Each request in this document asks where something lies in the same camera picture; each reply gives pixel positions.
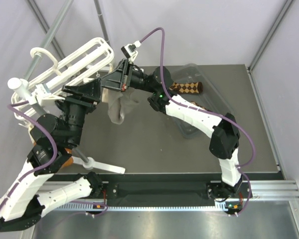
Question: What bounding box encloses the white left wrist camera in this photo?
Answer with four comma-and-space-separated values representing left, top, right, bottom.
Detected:
34, 83, 65, 107

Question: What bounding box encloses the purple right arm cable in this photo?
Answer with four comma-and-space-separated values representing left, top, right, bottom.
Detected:
139, 27, 256, 217

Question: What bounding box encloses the orange sock with cream cuff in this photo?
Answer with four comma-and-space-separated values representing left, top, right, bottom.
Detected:
29, 125, 74, 169

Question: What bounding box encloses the cream white ribbed sock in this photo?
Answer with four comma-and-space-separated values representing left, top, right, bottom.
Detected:
102, 88, 139, 124

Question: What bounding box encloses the brown orange argyle sock crumpled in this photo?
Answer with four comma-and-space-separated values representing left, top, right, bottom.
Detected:
188, 101, 211, 112

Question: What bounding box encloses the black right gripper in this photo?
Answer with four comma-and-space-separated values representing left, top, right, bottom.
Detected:
103, 60, 157, 95

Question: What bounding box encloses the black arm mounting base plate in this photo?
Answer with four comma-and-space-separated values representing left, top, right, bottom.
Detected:
103, 181, 250, 207

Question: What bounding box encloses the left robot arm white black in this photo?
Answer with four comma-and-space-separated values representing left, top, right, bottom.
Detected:
0, 78, 104, 232

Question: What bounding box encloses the brown orange argyle sock flat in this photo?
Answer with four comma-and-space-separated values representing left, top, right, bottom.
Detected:
169, 82, 203, 94

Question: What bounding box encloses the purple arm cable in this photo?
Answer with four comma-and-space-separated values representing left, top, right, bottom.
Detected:
0, 102, 109, 231
139, 27, 256, 217

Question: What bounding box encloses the white plastic clip hanger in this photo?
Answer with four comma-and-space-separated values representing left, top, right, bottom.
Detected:
11, 37, 115, 117

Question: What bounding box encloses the clear plastic bin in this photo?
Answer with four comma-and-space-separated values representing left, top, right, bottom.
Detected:
168, 63, 234, 140

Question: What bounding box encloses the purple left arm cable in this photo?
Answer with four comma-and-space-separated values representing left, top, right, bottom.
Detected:
0, 102, 109, 231

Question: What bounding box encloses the white pole joint connector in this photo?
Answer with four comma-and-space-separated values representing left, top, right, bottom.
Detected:
7, 78, 32, 100

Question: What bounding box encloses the aluminium frame rail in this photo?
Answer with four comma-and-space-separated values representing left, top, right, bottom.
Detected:
39, 180, 299, 212

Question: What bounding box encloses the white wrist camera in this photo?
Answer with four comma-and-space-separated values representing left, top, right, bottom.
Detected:
34, 83, 65, 107
121, 40, 142, 63

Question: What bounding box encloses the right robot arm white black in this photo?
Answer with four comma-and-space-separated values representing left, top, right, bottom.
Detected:
101, 59, 243, 199

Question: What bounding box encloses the thin grey back stand pole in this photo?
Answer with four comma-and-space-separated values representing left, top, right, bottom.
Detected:
94, 0, 111, 45

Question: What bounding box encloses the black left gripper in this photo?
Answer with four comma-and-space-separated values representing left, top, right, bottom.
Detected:
57, 77, 104, 146

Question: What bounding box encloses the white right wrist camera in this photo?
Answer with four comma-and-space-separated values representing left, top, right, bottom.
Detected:
121, 40, 142, 63

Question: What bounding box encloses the white stand base foot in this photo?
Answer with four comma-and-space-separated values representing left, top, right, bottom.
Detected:
72, 156, 126, 174

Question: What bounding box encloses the grey metal stand pole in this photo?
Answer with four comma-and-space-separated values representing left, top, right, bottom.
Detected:
24, 0, 74, 116

